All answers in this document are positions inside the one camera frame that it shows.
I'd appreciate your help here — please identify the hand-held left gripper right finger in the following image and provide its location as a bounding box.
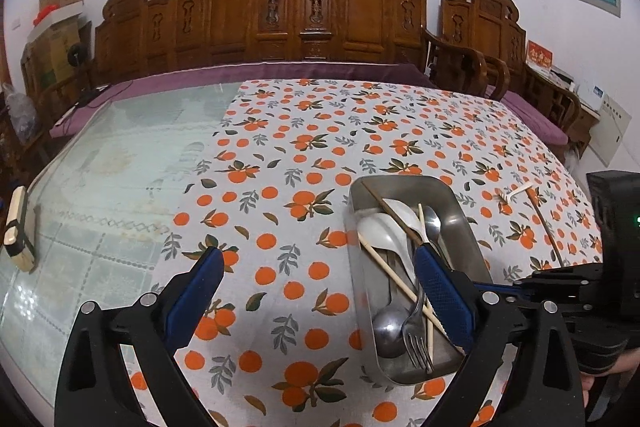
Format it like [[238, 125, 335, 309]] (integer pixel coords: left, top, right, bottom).
[[412, 243, 586, 427]]

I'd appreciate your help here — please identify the person's right hand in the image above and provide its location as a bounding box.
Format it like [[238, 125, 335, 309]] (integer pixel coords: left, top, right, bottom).
[[580, 347, 640, 408]]

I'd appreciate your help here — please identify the metal fork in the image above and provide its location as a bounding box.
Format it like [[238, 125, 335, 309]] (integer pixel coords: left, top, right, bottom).
[[400, 272, 435, 375]]

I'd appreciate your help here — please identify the carved wooden armchair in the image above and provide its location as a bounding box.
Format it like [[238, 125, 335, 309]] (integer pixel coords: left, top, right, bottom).
[[425, 0, 581, 148]]

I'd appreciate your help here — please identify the white and blue box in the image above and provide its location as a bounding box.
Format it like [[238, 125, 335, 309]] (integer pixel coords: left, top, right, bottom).
[[580, 84, 607, 114]]

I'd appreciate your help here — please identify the red gift box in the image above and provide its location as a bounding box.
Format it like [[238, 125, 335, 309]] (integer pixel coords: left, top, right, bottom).
[[527, 41, 555, 70]]

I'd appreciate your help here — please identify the white electrical cabinet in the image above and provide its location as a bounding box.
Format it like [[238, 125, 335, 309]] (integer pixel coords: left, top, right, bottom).
[[587, 94, 633, 168]]

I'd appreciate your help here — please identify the white ceramic soup spoon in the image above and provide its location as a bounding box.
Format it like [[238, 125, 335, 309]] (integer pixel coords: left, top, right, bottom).
[[382, 199, 427, 244]]

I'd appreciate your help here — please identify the long purple sofa cushion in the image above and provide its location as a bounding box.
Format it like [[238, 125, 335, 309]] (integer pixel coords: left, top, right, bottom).
[[50, 63, 436, 138]]

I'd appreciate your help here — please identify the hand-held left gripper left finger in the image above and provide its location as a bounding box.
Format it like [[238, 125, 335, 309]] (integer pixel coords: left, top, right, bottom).
[[54, 247, 226, 427]]

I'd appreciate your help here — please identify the orange fruit print tablecloth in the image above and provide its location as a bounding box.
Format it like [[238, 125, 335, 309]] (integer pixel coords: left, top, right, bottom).
[[120, 78, 606, 427]]

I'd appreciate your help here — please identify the purple armchair cushion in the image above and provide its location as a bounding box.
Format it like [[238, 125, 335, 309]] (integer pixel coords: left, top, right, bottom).
[[492, 91, 570, 146]]

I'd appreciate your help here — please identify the wooden block with black bands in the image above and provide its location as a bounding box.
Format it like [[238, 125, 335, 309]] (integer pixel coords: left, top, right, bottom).
[[2, 186, 38, 275]]

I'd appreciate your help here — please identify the large metal spoon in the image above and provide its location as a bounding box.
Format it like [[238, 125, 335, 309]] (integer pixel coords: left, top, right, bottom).
[[372, 249, 410, 358]]

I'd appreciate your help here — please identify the clear plastic bag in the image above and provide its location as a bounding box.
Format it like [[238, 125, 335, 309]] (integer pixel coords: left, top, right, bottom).
[[2, 84, 38, 142]]

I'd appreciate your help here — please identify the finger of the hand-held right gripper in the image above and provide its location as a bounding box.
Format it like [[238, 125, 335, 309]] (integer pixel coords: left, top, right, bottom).
[[472, 263, 605, 308]]

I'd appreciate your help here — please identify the large cardboard box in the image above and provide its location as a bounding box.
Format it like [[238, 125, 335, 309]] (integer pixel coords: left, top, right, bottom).
[[22, 19, 93, 88]]

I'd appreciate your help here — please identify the carved wooden sofa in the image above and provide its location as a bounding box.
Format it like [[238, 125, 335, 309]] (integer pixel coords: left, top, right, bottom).
[[92, 0, 436, 80]]

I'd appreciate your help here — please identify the white long-handled ladle spoon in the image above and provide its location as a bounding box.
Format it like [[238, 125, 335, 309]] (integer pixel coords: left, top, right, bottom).
[[357, 213, 418, 288]]

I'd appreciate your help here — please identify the small white plastic fork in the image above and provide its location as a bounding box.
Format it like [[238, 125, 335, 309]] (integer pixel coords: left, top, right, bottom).
[[492, 184, 536, 202]]

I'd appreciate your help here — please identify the rectangular metal tray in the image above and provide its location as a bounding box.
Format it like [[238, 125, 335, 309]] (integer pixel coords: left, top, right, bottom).
[[348, 175, 496, 387]]

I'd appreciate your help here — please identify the wooden side table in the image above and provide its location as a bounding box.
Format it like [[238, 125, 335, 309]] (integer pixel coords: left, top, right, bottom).
[[565, 102, 601, 158]]

